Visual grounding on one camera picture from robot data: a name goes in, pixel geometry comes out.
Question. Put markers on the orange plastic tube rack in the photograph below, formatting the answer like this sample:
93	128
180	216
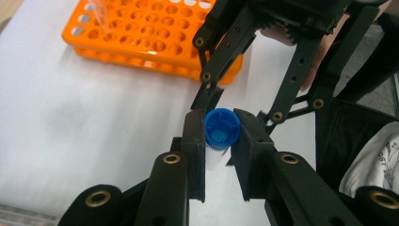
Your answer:
103	47

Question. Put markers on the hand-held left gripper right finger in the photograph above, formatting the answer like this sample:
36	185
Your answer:
254	163

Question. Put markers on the white printed cloth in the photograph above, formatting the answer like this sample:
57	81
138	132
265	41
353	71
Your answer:
373	163

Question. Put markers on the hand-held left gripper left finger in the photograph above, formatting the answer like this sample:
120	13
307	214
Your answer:
194	157

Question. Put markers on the blue tube cap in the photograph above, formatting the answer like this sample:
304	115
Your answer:
221	125

